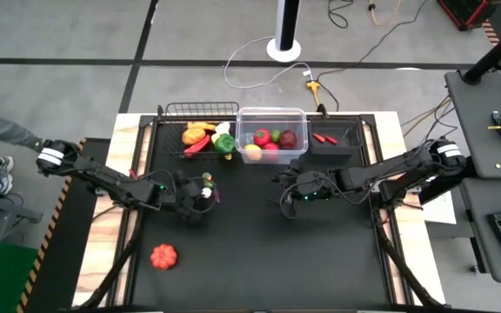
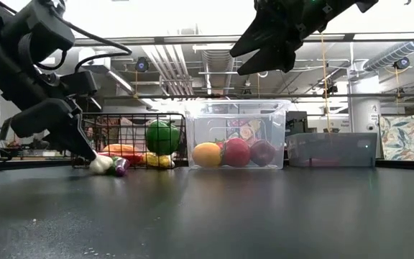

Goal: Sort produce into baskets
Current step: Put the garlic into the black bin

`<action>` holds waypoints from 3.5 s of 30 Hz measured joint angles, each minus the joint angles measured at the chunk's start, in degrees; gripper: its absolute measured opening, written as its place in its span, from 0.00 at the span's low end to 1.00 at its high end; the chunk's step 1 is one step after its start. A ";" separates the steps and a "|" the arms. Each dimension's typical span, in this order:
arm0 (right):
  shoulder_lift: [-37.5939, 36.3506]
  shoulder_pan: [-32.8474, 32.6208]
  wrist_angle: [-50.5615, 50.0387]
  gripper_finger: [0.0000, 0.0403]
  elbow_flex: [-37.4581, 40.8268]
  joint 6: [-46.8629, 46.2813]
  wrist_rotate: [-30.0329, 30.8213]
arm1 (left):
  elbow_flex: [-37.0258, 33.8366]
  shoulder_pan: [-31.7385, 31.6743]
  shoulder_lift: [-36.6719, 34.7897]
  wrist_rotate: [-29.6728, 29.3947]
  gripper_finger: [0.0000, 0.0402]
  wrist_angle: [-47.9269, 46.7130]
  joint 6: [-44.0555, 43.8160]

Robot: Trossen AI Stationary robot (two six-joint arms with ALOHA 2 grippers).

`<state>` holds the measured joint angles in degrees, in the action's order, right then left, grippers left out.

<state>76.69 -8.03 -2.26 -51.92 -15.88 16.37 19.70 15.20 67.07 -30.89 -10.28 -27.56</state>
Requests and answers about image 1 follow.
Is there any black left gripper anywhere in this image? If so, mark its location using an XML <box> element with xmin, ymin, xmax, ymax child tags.
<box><xmin>165</xmin><ymin>173</ymin><xmax>215</xmax><ymax>223</ymax></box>

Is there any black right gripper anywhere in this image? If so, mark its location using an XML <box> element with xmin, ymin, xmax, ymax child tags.
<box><xmin>269</xmin><ymin>170</ymin><xmax>334</xmax><ymax>205</ymax></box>

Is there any yellow lemon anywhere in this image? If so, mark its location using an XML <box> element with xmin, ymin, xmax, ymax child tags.
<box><xmin>243</xmin><ymin>143</ymin><xmax>264</xmax><ymax>163</ymax></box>

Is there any large red chili pepper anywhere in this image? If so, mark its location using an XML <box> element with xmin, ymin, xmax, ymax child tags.
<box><xmin>184</xmin><ymin>133</ymin><xmax>211</xmax><ymax>158</ymax></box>

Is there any dark red apple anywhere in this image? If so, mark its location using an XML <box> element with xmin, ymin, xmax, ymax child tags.
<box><xmin>278</xmin><ymin>129</ymin><xmax>298</xmax><ymax>150</ymax></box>

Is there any red tomato with green stem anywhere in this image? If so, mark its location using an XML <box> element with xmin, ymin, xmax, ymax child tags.
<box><xmin>253</xmin><ymin>128</ymin><xmax>272</xmax><ymax>148</ymax></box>

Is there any green bell pepper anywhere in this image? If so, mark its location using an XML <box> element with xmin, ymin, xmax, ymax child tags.
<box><xmin>213</xmin><ymin>133</ymin><xmax>237</xmax><ymax>154</ymax></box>

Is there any orange carrot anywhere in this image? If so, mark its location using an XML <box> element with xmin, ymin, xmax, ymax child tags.
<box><xmin>187</xmin><ymin>121</ymin><xmax>217</xmax><ymax>132</ymax></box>

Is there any orange pumpkin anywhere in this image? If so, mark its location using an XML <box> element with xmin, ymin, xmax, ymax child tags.
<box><xmin>149</xmin><ymin>243</ymin><xmax>178</xmax><ymax>271</ymax></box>

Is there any clear plastic bin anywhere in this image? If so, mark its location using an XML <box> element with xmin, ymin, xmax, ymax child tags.
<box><xmin>235</xmin><ymin>107</ymin><xmax>309</xmax><ymax>165</ymax></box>

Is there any dark grey plastic bin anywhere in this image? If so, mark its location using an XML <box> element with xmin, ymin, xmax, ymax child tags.
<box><xmin>308</xmin><ymin>116</ymin><xmax>363</xmax><ymax>157</ymax></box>

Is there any yellow power plug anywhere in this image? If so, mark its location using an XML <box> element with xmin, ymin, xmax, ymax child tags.
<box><xmin>304</xmin><ymin>79</ymin><xmax>322</xmax><ymax>107</ymax></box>

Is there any black desk beam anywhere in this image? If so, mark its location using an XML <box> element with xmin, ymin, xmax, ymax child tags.
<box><xmin>417</xmin><ymin>173</ymin><xmax>464</xmax><ymax>206</ymax></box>

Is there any black hazard-striped floor mat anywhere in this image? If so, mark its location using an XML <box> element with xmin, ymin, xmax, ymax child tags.
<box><xmin>15</xmin><ymin>137</ymin><xmax>112</xmax><ymax>313</ymax></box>

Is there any white paper sheet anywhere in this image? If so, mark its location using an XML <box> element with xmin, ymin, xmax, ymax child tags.
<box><xmin>423</xmin><ymin>190</ymin><xmax>458</xmax><ymax>226</ymax></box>

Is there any black and white pole stand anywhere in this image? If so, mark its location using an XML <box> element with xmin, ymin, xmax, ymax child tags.
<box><xmin>266</xmin><ymin>0</ymin><xmax>303</xmax><ymax>63</ymax></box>

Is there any grey desk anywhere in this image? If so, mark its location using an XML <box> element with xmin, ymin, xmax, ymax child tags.
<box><xmin>444</xmin><ymin>69</ymin><xmax>501</xmax><ymax>180</ymax></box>
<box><xmin>458</xmin><ymin>176</ymin><xmax>501</xmax><ymax>284</ymax></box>

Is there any black diagonal pole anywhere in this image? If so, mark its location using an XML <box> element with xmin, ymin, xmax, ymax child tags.
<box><xmin>462</xmin><ymin>15</ymin><xmax>501</xmax><ymax>87</ymax></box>

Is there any red and black crate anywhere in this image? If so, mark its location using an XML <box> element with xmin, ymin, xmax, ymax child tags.
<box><xmin>436</xmin><ymin>0</ymin><xmax>501</xmax><ymax>32</ymax></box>

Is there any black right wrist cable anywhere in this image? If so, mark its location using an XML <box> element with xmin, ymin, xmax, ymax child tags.
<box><xmin>278</xmin><ymin>182</ymin><xmax>364</xmax><ymax>221</ymax></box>

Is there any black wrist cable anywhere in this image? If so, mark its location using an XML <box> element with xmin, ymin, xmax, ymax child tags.
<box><xmin>278</xmin><ymin>182</ymin><xmax>364</xmax><ymax>221</ymax></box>
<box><xmin>145</xmin><ymin>169</ymin><xmax>219</xmax><ymax>216</ymax></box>

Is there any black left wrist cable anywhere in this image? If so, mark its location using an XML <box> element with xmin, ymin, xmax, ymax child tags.
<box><xmin>145</xmin><ymin>169</ymin><xmax>219</xmax><ymax>216</ymax></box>

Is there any black wire basket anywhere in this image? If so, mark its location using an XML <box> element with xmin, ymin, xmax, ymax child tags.
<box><xmin>163</xmin><ymin>101</ymin><xmax>240</xmax><ymax>162</ymax></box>

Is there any white floor cable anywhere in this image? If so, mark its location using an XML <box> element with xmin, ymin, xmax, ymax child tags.
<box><xmin>223</xmin><ymin>36</ymin><xmax>313</xmax><ymax>90</ymax></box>

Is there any orange floor cable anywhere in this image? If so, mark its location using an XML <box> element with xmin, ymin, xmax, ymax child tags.
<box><xmin>400</xmin><ymin>94</ymin><xmax>454</xmax><ymax>131</ymax></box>

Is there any coiled black cable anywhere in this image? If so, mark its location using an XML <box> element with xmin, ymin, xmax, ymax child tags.
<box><xmin>327</xmin><ymin>0</ymin><xmax>356</xmax><ymax>30</ymax></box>

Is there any long black floor cable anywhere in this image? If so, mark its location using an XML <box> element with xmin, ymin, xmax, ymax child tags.
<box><xmin>315</xmin><ymin>0</ymin><xmax>430</xmax><ymax>113</ymax></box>

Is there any yellow floor cable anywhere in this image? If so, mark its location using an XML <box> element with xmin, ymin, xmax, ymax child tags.
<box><xmin>367</xmin><ymin>0</ymin><xmax>403</xmax><ymax>27</ymax></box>

